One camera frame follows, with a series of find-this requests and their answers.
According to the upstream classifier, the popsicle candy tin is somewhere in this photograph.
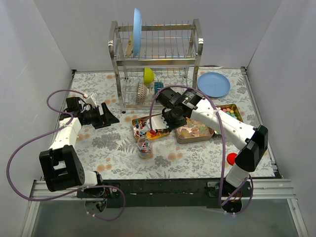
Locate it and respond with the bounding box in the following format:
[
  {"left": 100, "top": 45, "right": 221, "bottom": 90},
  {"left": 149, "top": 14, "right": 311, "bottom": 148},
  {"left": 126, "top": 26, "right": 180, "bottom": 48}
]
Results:
[{"left": 175, "top": 118, "right": 214, "bottom": 144}]

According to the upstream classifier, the clear glass jar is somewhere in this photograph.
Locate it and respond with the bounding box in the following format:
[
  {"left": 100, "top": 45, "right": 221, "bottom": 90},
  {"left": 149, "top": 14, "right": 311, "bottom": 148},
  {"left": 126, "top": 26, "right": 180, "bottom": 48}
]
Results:
[{"left": 137, "top": 137, "right": 153, "bottom": 159}]

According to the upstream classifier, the star candy tin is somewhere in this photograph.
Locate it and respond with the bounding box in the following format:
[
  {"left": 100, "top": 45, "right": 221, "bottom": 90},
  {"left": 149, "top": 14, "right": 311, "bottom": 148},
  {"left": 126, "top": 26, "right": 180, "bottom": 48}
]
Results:
[{"left": 217, "top": 104, "right": 243, "bottom": 122}]

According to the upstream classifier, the steel dish rack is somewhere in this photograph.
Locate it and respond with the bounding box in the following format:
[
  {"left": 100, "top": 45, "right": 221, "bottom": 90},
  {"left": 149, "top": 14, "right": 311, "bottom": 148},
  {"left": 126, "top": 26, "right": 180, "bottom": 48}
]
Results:
[{"left": 108, "top": 19, "right": 204, "bottom": 113}]

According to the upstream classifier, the red jar lid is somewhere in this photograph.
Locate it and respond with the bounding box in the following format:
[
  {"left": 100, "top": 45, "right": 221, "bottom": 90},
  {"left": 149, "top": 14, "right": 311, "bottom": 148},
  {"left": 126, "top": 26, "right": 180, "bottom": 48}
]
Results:
[{"left": 227, "top": 153, "right": 237, "bottom": 165}]

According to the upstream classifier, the yellow plastic scoop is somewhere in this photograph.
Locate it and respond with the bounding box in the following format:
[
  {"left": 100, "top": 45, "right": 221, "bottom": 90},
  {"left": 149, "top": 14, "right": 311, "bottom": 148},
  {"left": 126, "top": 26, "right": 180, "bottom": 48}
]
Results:
[{"left": 146, "top": 131, "right": 170, "bottom": 140}]

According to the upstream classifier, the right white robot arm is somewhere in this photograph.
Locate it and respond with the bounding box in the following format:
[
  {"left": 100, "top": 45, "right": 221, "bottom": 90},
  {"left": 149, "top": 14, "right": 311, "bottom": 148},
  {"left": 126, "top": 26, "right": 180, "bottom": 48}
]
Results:
[{"left": 154, "top": 86, "right": 268, "bottom": 196}]

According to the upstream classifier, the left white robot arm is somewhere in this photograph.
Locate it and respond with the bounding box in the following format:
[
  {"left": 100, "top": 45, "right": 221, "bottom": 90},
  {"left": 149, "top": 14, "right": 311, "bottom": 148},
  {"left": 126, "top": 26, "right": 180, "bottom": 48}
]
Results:
[{"left": 39, "top": 97, "right": 119, "bottom": 198}]

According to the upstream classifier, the teal white mug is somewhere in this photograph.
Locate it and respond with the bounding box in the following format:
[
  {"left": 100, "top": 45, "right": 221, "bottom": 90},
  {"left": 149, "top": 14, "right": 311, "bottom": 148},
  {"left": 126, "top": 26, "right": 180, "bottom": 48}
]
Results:
[{"left": 154, "top": 81, "right": 164, "bottom": 94}]

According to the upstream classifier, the patterned bowl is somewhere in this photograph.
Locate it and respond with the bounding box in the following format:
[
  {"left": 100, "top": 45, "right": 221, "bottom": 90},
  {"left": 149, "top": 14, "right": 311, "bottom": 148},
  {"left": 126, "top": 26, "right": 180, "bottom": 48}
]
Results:
[{"left": 136, "top": 83, "right": 149, "bottom": 103}]

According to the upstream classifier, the yellow-green bowl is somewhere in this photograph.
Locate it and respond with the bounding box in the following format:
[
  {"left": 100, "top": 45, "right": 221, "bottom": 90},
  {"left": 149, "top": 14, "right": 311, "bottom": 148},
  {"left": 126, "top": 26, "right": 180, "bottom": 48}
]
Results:
[{"left": 143, "top": 67, "right": 155, "bottom": 86}]

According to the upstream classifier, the small blue plate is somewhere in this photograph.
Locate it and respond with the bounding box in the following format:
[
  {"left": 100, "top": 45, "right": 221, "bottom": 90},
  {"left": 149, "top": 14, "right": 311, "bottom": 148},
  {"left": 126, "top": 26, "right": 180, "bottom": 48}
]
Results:
[{"left": 197, "top": 72, "right": 231, "bottom": 98}]

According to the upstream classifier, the beige plate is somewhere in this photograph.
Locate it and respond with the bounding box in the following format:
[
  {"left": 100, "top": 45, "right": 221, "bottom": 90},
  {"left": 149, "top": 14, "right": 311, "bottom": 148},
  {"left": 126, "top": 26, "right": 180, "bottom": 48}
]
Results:
[{"left": 125, "top": 33, "right": 133, "bottom": 58}]

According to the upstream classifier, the large blue plate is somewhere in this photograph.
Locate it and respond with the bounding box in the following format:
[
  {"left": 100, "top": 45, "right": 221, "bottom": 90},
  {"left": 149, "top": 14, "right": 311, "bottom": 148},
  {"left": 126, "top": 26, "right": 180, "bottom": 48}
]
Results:
[{"left": 133, "top": 8, "right": 142, "bottom": 58}]

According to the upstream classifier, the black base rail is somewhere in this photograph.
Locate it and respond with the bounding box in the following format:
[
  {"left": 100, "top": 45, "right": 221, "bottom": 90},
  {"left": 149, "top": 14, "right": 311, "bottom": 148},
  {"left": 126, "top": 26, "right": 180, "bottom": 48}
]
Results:
[{"left": 77, "top": 178, "right": 251, "bottom": 208}]

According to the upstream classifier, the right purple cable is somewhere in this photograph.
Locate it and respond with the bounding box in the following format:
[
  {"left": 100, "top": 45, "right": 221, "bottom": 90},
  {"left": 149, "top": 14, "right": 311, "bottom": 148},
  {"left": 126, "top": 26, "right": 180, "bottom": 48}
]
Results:
[{"left": 148, "top": 85, "right": 254, "bottom": 214}]

